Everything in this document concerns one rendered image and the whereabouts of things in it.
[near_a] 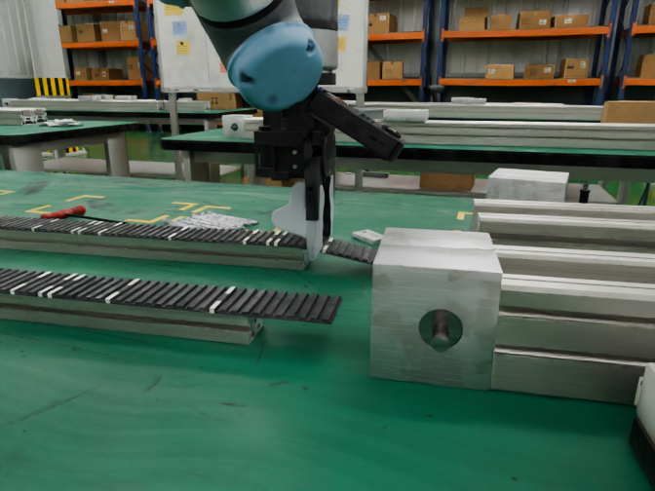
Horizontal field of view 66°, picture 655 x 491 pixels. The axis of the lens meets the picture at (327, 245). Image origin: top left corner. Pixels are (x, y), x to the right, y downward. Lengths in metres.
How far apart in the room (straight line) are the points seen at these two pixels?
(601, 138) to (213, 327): 1.78
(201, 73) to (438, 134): 2.16
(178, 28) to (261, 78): 3.47
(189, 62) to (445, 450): 3.61
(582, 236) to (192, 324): 0.39
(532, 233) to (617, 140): 1.53
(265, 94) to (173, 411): 0.25
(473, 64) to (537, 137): 8.92
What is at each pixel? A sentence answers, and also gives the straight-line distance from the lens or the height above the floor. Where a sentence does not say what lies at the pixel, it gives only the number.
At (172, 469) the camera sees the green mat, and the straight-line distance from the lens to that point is 0.34.
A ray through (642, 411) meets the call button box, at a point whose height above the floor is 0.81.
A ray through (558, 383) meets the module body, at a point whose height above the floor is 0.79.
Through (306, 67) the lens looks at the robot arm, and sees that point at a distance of 0.42.
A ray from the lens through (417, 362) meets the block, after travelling 0.40.
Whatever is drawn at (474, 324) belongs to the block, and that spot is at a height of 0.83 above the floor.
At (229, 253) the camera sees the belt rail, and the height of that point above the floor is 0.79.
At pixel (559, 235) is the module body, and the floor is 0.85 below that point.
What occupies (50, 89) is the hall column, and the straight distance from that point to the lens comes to 8.41.
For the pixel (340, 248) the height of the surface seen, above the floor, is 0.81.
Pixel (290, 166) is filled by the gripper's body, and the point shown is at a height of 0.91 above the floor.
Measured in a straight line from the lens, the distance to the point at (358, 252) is 0.61.
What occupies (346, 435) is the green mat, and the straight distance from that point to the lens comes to 0.35.
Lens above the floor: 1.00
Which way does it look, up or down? 18 degrees down
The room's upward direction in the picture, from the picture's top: straight up
